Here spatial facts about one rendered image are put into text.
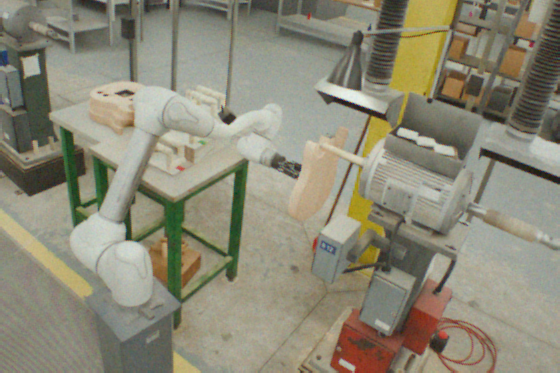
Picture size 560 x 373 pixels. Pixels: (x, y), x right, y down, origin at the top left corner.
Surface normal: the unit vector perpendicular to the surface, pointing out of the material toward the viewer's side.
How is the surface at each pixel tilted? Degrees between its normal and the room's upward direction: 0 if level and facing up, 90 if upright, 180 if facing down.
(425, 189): 62
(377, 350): 90
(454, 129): 90
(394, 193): 90
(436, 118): 90
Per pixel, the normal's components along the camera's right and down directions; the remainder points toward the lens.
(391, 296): -0.56, 0.35
